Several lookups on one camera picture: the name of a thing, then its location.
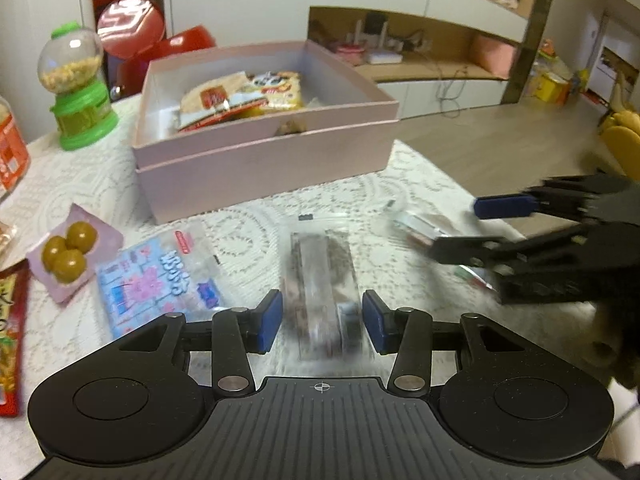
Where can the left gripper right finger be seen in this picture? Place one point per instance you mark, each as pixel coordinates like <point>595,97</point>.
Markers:
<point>406,333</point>

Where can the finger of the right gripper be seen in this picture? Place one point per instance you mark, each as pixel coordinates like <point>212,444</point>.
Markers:
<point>525,204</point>
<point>475,252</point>

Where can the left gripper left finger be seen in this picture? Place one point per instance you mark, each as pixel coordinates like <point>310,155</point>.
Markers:
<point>236,333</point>

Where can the blue pink cartoon snack bag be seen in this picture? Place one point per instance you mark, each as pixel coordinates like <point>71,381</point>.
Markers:
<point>173,271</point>

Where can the clear wafer stick packet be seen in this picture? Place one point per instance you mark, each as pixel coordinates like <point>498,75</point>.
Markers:
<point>417,229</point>

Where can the clear brown cookie packet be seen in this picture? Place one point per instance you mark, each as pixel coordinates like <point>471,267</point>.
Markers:
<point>322,302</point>

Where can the red yellow snack pouch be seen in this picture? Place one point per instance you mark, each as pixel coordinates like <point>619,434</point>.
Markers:
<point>14,289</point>

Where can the small bread packet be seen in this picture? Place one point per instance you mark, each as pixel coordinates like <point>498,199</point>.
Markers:
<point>7,236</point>

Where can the yellow chair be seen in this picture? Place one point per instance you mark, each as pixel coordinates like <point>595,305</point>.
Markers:
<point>620,134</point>

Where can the pink pack three yellow balls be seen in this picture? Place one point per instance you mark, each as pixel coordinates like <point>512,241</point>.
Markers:
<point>66,258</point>

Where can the pink cardboard box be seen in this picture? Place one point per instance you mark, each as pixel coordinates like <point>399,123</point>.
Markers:
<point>346,128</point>

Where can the white cabinet with shelf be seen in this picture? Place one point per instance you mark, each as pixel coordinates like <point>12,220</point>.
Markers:
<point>458,54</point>

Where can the white router on shelf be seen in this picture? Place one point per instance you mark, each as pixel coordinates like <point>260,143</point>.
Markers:
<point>380,46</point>

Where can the white red snack packet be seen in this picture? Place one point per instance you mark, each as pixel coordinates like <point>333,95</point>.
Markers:
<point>216,100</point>

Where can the yellow panda snack bag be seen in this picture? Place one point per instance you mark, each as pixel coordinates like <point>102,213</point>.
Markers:
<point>281,91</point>

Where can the pink toy on shelf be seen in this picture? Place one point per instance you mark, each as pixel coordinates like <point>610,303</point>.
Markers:
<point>353,54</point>

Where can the clear jar orange label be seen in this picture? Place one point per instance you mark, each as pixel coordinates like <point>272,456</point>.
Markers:
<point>14,155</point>

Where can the green candy dispenser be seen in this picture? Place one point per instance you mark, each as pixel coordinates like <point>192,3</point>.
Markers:
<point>70,67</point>

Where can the red round lidded container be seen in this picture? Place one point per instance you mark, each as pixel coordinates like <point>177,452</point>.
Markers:
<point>133,34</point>

